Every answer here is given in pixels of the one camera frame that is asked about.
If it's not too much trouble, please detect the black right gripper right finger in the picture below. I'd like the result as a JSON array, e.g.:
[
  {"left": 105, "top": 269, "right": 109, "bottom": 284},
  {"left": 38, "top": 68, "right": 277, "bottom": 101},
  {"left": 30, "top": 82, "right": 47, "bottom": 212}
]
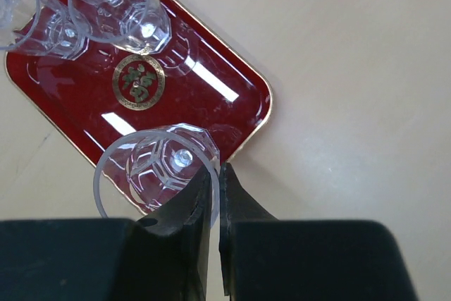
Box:
[{"left": 219, "top": 163, "right": 417, "bottom": 300}]

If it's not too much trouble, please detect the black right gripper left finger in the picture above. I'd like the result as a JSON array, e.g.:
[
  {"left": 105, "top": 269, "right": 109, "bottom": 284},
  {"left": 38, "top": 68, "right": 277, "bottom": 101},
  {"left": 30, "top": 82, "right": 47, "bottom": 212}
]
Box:
[{"left": 1, "top": 167, "right": 211, "bottom": 300}]

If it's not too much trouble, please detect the clear faceted glass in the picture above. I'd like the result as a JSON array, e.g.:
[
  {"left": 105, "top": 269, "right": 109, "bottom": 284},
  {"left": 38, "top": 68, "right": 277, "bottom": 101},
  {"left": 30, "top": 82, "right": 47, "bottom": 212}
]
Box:
[
  {"left": 1, "top": 0, "right": 89, "bottom": 60},
  {"left": 68, "top": 0, "right": 172, "bottom": 55},
  {"left": 93, "top": 123, "right": 220, "bottom": 223}
]

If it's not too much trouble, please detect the red lacquer tray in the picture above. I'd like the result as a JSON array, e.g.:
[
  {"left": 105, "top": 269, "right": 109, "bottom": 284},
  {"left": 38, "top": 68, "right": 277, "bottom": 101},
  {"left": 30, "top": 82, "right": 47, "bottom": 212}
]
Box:
[{"left": 5, "top": 0, "right": 273, "bottom": 168}]

